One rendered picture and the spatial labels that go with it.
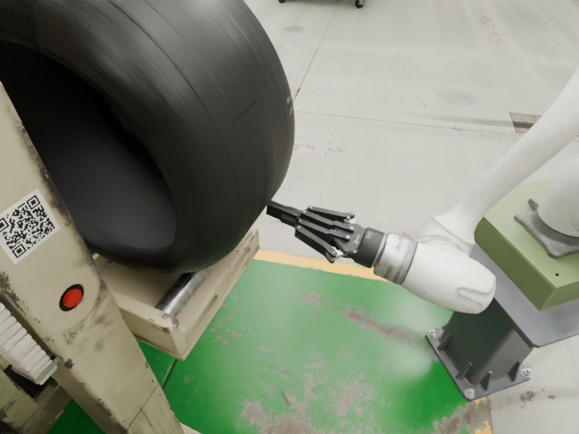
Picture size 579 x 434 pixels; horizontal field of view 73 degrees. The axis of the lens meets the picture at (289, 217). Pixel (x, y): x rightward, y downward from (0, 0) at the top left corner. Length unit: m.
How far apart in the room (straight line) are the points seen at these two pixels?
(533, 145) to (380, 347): 1.26
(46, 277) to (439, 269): 0.63
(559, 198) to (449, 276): 0.60
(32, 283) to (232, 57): 0.43
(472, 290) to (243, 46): 0.55
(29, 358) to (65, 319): 0.07
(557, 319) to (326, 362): 0.89
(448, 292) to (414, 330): 1.19
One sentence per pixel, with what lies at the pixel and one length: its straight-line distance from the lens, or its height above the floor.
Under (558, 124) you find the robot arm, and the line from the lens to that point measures 0.76.
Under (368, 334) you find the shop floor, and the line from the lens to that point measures 1.86.
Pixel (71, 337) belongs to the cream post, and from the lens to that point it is 0.77.
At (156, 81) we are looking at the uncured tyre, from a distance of 0.54.
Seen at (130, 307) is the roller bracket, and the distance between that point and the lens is 0.82.
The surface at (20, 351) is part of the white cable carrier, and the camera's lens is 0.72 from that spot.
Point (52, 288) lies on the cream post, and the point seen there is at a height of 1.10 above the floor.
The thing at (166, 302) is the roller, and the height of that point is 0.92.
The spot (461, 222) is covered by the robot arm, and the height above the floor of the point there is 1.02.
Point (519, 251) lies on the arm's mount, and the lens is 1.29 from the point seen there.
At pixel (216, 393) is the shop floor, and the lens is 1.73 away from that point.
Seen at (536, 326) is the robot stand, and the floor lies 0.65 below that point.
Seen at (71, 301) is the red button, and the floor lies 1.06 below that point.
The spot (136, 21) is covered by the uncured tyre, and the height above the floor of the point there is 1.43.
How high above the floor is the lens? 1.58
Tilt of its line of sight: 43 degrees down
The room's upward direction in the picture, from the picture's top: straight up
